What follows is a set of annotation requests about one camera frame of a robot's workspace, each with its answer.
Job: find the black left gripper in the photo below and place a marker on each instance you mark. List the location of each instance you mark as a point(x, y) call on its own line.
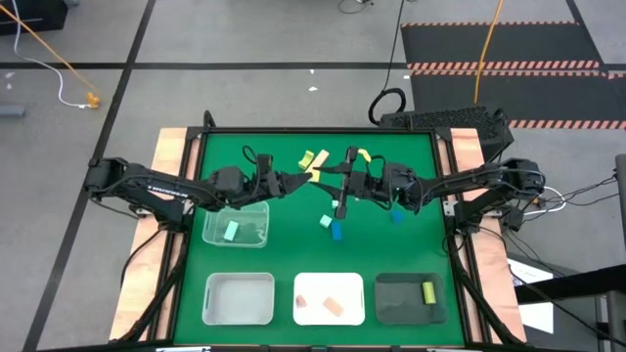
point(271, 185)

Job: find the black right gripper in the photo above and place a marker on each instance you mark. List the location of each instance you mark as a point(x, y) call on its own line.
point(362, 186)

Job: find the small yellow cube block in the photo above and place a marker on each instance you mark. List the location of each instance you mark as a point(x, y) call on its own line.
point(315, 175)

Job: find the mint rectangular block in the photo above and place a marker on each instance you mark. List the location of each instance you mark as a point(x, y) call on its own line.
point(231, 231)

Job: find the pale pink food piece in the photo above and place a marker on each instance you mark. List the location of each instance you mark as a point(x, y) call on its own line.
point(301, 301)

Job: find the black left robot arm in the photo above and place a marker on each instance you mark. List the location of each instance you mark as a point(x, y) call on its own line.
point(147, 183)

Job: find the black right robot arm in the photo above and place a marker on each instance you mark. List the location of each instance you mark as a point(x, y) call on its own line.
point(464, 183)

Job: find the yellow-green arch block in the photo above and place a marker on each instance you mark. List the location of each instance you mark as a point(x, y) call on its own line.
point(306, 159)

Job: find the long natural wood plank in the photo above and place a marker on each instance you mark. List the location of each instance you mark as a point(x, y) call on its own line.
point(320, 159)

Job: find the blue rectangular block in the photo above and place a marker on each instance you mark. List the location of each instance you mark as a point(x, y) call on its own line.
point(337, 231)

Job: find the blue cube block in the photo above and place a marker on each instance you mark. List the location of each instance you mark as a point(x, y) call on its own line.
point(397, 216)

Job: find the green table mat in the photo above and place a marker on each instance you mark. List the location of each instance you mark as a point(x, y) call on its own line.
point(293, 254)

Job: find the clear plastic bin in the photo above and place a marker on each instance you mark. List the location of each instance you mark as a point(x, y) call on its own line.
point(211, 234)

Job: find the white plastic bin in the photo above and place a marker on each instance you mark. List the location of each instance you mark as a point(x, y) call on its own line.
point(328, 286)

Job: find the black perforated computer tower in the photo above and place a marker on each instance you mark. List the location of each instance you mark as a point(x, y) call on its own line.
point(450, 119)

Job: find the grey plastic bin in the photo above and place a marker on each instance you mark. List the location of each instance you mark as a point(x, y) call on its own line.
point(238, 298)

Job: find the dark plastic bin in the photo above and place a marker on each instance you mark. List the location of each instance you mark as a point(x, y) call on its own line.
point(401, 303)

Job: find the yellow cylinder block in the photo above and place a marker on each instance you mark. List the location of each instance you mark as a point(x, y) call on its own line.
point(429, 293)

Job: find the black power adapter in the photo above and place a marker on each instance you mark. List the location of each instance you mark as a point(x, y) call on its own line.
point(513, 220)

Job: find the black striped-edge floor mat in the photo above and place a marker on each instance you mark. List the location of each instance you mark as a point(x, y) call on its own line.
point(538, 44)
point(538, 98)

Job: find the white paper sheet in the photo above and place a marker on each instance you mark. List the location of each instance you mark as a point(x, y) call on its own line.
point(533, 313)

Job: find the black stand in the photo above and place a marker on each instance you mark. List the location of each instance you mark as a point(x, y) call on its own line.
point(577, 283)

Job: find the dark grey pole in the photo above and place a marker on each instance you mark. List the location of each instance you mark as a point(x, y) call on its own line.
point(621, 195)

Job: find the grey flat object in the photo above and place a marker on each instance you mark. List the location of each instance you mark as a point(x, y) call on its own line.
point(12, 111)

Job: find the black case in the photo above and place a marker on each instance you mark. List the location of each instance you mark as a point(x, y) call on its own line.
point(29, 14)

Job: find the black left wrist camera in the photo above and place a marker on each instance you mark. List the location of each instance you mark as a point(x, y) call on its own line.
point(264, 162)

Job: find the black metal table frame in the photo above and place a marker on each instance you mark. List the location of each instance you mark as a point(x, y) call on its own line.
point(318, 130)

